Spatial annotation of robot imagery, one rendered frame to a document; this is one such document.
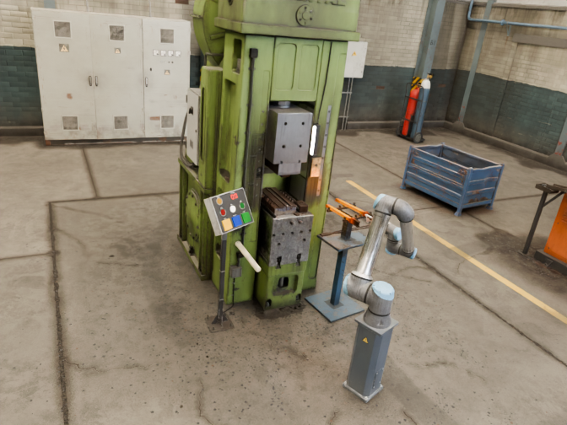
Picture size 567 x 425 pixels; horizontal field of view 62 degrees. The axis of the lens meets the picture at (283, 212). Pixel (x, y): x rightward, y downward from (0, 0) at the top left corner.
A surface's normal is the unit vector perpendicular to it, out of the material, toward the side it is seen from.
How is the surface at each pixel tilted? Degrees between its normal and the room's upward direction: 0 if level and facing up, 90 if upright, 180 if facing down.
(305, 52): 90
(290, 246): 90
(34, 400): 0
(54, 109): 90
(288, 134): 90
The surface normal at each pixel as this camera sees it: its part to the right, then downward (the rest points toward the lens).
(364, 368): -0.70, 0.22
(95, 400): 0.10, -0.91
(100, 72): 0.46, 0.40
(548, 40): -0.90, 0.10
